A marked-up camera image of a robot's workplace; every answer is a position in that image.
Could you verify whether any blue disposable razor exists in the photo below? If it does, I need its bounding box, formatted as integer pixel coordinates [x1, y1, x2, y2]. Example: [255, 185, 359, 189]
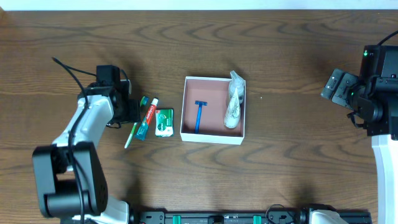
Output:
[195, 101, 208, 134]

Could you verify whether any clear pump bottle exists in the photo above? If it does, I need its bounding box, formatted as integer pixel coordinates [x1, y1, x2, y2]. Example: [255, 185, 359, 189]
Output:
[228, 70, 245, 104]

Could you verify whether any white patterned cream tube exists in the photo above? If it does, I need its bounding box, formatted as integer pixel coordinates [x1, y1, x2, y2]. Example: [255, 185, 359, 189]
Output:
[224, 88, 241, 129]

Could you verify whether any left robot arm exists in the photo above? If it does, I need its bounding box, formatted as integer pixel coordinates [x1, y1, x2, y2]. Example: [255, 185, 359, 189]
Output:
[32, 80, 139, 223]

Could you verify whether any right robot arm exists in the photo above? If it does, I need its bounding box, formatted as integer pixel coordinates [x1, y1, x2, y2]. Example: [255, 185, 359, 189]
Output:
[321, 44, 397, 223]

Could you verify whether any green white soap bar pack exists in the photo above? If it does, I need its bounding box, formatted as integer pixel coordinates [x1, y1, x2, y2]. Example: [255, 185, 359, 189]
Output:
[155, 109, 174, 138]

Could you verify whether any green white toothbrush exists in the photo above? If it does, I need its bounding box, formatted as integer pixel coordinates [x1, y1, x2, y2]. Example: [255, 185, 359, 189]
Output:
[124, 96, 149, 149]

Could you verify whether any red teal toothpaste tube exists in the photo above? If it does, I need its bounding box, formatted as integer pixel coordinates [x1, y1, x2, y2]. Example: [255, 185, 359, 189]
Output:
[135, 98, 159, 141]

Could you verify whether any white square cardboard box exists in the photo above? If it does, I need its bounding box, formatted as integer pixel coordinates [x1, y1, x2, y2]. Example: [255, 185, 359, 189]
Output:
[180, 77, 246, 145]

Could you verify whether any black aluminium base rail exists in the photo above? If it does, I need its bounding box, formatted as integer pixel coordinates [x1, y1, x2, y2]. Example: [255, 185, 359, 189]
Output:
[127, 204, 372, 224]

